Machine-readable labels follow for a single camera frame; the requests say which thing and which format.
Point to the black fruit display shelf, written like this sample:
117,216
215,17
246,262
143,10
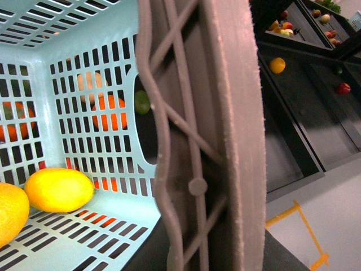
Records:
310,73

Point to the green lime lower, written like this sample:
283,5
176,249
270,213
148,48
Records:
141,102

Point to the red pomegranate apple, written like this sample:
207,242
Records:
107,184

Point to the large round orange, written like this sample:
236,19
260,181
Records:
107,117

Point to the yellow lemon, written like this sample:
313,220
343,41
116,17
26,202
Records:
14,212
58,190

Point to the light teal plastic shopping basket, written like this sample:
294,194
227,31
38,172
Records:
44,46

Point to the grey basket handle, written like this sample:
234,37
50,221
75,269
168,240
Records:
198,63

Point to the white apple with stem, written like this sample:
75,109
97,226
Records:
90,81

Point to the orange persimmon green calyx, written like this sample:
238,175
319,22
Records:
16,121

